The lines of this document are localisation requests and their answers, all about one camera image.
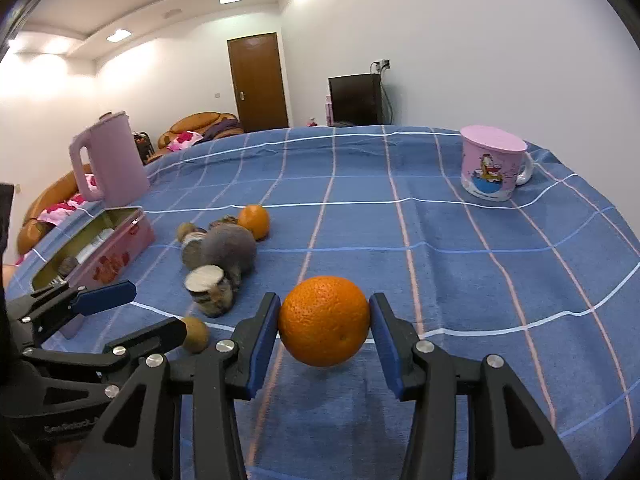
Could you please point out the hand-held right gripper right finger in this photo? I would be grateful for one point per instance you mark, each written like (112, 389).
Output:
(384, 345)

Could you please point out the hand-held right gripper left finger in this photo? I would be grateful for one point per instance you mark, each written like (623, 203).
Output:
(262, 347)

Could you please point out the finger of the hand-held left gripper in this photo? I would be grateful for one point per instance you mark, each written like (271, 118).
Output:
(105, 298)
(150, 337)

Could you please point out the brown kiwi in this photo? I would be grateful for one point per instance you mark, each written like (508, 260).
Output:
(195, 335)
(186, 231)

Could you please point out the pink tin box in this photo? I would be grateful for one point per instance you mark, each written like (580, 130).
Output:
(120, 255)

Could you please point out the large orange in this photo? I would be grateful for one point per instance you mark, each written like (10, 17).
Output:
(324, 321)

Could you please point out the blue checked blanket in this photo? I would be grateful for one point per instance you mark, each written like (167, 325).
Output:
(450, 285)

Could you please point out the grey plush toy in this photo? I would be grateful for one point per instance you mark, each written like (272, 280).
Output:
(230, 252)

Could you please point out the pink floral cushion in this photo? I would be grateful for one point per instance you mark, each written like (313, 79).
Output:
(182, 141)
(62, 207)

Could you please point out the orange leather sofa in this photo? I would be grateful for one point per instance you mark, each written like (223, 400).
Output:
(55, 192)
(192, 122)

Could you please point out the small orange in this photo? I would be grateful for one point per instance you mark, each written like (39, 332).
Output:
(254, 221)

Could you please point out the pink electric kettle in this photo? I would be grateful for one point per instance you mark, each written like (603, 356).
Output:
(117, 160)

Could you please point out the pink cartoon mug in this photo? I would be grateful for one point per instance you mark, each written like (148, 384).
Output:
(487, 175)

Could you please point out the dark purple clothing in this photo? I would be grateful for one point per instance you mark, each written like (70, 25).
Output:
(220, 130)

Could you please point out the pink mug lid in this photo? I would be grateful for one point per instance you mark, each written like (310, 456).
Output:
(492, 138)

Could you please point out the pink bottle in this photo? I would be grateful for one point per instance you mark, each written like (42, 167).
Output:
(328, 110)

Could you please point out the black television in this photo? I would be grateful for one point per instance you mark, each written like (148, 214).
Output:
(355, 97)

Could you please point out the brown wooden door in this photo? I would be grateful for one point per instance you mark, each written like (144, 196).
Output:
(257, 82)

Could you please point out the wall power outlet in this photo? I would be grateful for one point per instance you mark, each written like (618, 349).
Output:
(384, 64)

